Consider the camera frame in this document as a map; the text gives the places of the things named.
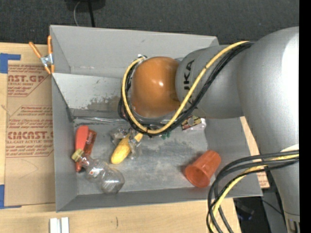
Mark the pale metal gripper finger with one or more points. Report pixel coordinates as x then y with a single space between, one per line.
119 135
135 147

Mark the yellow toy corn cob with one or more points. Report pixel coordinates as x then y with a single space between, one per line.
120 152

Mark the red-brown printed packet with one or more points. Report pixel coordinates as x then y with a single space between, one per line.
90 141

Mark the grey metal bin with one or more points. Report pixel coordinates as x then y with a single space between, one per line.
167 164

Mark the clear plastic bottle yellow cap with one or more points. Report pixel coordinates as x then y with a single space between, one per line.
107 176

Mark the small white and red box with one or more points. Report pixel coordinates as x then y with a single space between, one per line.
195 125

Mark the orange plastic cup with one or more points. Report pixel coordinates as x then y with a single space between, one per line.
202 170

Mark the brown cardboard board red print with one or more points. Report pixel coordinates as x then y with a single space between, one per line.
29 169

